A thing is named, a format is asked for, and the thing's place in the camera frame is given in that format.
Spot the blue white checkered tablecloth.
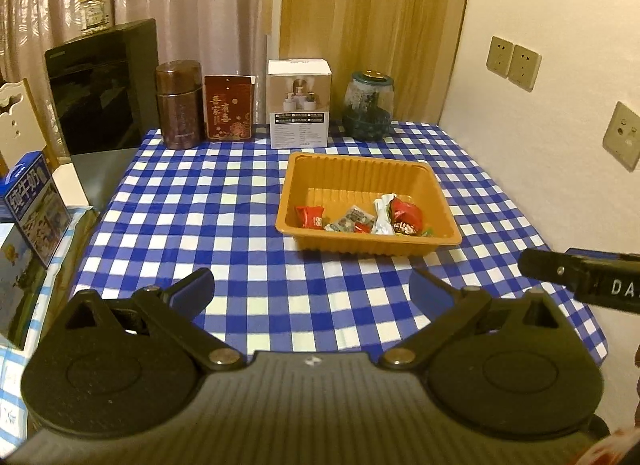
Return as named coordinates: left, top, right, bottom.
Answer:
left=75, top=121, right=608, bottom=376

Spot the sheer beige curtain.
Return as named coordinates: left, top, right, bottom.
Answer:
left=0, top=0, right=286, bottom=156

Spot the small glass jar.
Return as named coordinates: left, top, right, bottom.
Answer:
left=79, top=0, right=111, bottom=36

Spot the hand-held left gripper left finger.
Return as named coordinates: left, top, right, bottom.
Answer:
left=52, top=267, right=248, bottom=372

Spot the brown metal canister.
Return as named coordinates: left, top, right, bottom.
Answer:
left=155, top=60, right=205, bottom=150

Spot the light blue carton box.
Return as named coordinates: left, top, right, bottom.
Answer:
left=0, top=222, right=51, bottom=351

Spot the black glossy appliance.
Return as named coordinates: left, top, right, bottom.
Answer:
left=44, top=19, right=160, bottom=213

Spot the white product box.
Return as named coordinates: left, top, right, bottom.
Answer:
left=266, top=59, right=333, bottom=150

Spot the clear nut packet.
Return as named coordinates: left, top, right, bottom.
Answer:
left=325, top=205, right=377, bottom=233

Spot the large beige wall socket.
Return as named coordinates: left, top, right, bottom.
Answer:
left=602, top=101, right=640, bottom=172

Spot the golden curtain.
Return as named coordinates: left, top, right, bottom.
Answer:
left=279, top=0, right=475, bottom=126

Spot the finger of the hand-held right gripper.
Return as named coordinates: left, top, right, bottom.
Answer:
left=518, top=247, right=581, bottom=291
left=565, top=246, right=640, bottom=262

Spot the orange plastic tray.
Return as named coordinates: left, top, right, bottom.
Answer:
left=275, top=151, right=463, bottom=258

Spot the silver white snack packet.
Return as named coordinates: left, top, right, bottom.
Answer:
left=370, top=193, right=398, bottom=236

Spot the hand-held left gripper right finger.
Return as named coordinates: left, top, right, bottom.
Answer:
left=375, top=267, right=576, bottom=372

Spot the red white patterned clothing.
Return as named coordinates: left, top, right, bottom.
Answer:
left=575, top=425, right=640, bottom=465

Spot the red gift box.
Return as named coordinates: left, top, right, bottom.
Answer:
left=203, top=74, right=257, bottom=143

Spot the glass jar with dark base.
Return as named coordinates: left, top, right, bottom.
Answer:
left=342, top=70, right=396, bottom=142

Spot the white chair back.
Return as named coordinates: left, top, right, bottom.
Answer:
left=0, top=77, right=48, bottom=170

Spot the blue milk carton box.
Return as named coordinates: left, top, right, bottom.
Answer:
left=0, top=151, right=73, bottom=268

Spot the large red snack packet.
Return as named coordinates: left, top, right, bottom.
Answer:
left=295, top=205, right=327, bottom=230

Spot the small white box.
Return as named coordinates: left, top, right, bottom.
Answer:
left=50, top=162, right=93, bottom=208

